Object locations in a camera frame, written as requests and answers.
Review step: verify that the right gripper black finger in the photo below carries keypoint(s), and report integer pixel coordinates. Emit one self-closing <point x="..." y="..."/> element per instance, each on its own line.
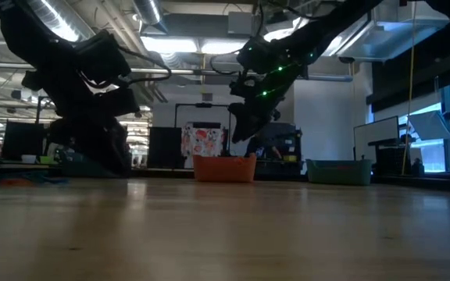
<point x="248" y="123"/>

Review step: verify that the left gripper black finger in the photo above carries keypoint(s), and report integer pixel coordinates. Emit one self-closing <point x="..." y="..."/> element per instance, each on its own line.
<point x="100" y="144"/>

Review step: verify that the mixed colour rubber band pile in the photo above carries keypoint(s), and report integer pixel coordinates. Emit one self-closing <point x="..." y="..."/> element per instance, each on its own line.
<point x="22" y="181"/>

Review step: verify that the red rubber band heap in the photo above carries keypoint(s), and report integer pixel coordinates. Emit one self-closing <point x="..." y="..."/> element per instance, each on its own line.
<point x="342" y="167"/>

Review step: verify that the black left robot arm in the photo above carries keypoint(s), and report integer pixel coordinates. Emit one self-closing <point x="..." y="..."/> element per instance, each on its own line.
<point x="26" y="35"/>

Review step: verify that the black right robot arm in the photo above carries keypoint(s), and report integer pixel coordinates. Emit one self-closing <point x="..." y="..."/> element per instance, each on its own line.
<point x="326" y="23"/>

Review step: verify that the person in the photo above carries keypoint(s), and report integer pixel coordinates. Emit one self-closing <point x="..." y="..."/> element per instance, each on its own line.
<point x="262" y="148"/>

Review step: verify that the black monitor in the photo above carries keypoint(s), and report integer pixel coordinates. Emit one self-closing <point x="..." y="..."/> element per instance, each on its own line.
<point x="287" y="134"/>

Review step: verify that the colourful painted poster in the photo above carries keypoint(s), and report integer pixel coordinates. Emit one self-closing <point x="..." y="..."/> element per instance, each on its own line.
<point x="203" y="140"/>

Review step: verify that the orange plastic basket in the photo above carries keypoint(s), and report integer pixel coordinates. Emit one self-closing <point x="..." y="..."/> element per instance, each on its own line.
<point x="225" y="169"/>

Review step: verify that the black equipment cart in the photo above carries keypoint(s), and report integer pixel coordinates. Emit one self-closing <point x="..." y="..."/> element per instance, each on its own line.
<point x="283" y="166"/>

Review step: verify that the ceiling light panel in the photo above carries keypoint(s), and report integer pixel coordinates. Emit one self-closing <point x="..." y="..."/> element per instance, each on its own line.
<point x="168" y="45"/>
<point x="223" y="47"/>

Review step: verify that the black upright panel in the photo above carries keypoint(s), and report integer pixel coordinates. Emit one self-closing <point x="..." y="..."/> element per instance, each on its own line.
<point x="164" y="148"/>

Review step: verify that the grey ceiling box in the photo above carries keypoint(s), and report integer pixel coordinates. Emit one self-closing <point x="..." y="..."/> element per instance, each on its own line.
<point x="240" y="23"/>

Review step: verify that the grey ceiling pipe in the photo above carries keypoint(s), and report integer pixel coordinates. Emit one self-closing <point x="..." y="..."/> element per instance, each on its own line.
<point x="186" y="72"/>

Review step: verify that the mint green plastic basket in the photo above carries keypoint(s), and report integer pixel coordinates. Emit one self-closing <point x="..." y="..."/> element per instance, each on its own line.
<point x="338" y="175"/>

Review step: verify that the white board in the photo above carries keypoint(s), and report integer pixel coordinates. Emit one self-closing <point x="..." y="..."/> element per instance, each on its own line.
<point x="377" y="136"/>

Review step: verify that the black side desk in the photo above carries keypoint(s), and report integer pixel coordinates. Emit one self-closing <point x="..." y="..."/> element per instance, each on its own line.
<point x="389" y="156"/>

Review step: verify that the tilted white panel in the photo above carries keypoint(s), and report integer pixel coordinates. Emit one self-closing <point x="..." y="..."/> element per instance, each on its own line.
<point x="430" y="125"/>

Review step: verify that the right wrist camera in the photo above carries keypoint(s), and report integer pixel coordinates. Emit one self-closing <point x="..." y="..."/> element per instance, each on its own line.
<point x="260" y="54"/>

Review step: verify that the black stand frame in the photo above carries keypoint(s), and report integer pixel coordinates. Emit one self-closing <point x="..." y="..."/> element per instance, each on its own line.
<point x="203" y="105"/>

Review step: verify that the black aluminium table frame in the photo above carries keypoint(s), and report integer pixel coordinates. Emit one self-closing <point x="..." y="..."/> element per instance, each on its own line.
<point x="162" y="173"/>

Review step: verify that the silver ceiling duct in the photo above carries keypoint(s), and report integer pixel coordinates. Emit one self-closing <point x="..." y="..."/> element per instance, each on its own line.
<point x="148" y="13"/>

